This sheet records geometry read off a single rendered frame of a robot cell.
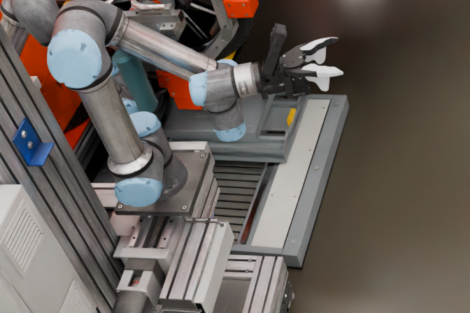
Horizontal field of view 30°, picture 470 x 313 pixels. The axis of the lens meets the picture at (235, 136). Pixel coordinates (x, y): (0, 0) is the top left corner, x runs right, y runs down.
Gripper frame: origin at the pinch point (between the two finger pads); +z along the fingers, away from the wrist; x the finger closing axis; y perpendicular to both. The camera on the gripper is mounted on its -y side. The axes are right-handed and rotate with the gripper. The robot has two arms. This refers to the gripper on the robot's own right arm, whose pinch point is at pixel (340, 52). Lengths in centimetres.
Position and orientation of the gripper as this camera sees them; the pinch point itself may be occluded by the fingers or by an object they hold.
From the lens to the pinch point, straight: 198.2
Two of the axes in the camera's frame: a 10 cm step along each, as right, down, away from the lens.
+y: 2.5, 7.9, 5.6
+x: -0.3, 5.8, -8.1
